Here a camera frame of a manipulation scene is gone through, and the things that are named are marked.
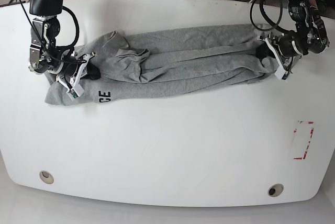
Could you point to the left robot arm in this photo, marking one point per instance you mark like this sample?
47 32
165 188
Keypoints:
310 35

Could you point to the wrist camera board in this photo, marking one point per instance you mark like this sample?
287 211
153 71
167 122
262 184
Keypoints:
75 92
281 73

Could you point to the table grommet hole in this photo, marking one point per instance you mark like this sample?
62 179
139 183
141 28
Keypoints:
46 177
275 190

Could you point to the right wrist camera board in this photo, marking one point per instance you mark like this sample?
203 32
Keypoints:
75 92

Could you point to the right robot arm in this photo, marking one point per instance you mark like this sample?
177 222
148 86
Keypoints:
46 56

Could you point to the red tape rectangle marking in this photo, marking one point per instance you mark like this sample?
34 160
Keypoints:
302 136

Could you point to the grey t-shirt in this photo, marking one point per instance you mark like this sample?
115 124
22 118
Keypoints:
168 63

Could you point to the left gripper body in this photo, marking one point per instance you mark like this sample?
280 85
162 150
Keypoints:
286 52

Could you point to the left table grommet hole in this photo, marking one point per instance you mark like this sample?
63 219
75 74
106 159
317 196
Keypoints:
46 177

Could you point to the right table grommet hole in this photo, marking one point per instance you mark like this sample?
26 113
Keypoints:
275 190

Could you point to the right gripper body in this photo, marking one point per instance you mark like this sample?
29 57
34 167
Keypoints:
72 73

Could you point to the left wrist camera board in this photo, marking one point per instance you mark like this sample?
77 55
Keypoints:
281 73

